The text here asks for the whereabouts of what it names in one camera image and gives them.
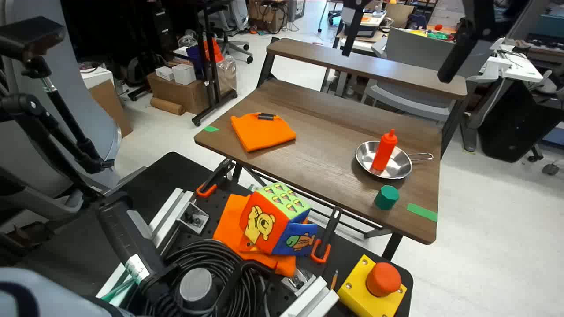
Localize red ketchup bottle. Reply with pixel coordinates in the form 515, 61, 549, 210
371, 131, 399, 173

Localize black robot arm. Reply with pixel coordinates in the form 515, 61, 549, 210
438, 0, 498, 83

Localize silver metal pan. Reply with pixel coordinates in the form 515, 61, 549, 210
355, 142, 434, 182

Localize folded orange cloth on table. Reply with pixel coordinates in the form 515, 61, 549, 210
230, 113, 297, 154

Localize brown wooden desk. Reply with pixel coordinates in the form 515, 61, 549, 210
196, 82, 441, 245

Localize colourful soft toy cube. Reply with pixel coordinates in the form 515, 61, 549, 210
240, 184, 318, 256

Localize green tape strip left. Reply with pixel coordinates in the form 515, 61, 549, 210
203, 126, 221, 135

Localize green tape strip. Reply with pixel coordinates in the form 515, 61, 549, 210
408, 203, 438, 223
203, 126, 221, 135

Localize orange clamp left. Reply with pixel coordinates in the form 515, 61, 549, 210
196, 159, 235, 200

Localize orange clamp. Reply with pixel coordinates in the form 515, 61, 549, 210
196, 159, 235, 200
309, 209, 344, 267

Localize orange clamp right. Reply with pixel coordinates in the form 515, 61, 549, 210
309, 209, 344, 267

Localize green cylinder cup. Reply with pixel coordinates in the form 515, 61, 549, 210
374, 186, 401, 210

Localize black base platform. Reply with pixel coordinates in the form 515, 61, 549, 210
17, 152, 415, 317

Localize cardboard box on floor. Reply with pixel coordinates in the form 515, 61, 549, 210
147, 73, 209, 115

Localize raised wooden desk shelf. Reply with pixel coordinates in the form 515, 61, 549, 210
267, 39, 468, 99

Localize yellow box red button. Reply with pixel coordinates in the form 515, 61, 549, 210
339, 256, 410, 317

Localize green tape strip right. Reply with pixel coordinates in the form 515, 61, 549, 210
408, 203, 438, 223

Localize black floor stand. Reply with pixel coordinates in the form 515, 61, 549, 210
191, 0, 237, 127

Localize grey office chair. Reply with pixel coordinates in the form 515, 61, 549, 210
362, 29, 468, 122

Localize coiled black cables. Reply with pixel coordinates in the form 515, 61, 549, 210
138, 237, 270, 317

